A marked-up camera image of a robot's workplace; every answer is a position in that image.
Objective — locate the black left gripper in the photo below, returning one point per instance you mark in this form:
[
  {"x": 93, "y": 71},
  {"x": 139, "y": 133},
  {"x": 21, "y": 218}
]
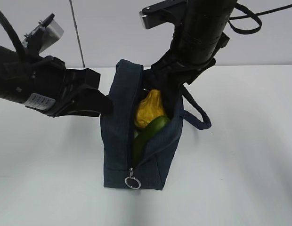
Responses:
[{"x": 47, "y": 86}]

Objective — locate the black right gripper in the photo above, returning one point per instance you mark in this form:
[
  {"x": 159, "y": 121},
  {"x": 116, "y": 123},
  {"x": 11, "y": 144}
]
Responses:
[{"x": 185, "y": 60}]

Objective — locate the dark navy fabric lunch bag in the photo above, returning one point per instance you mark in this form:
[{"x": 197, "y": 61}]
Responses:
[{"x": 141, "y": 159}]

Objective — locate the yellow pear-shaped gourd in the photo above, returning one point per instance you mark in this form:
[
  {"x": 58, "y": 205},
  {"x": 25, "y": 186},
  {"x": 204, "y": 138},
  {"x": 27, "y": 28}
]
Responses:
[{"x": 149, "y": 109}]

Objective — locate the green cucumber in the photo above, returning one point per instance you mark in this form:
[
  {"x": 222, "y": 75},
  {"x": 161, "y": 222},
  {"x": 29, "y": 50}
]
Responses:
[{"x": 140, "y": 142}]

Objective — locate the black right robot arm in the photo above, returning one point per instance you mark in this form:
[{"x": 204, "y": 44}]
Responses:
[{"x": 198, "y": 36}]

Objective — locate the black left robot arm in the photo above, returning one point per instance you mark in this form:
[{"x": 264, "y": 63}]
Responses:
[{"x": 9, "y": 74}]

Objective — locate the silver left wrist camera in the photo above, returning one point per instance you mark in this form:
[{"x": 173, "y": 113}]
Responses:
[{"x": 47, "y": 33}]

